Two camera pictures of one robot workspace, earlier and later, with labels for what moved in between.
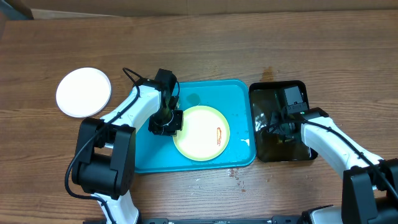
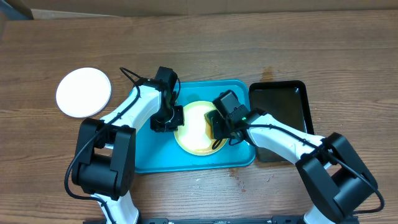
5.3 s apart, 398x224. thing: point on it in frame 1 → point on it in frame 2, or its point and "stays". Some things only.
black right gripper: x=277 y=130 → x=220 y=126
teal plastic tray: x=155 y=151 stays
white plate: x=83 y=93 stays
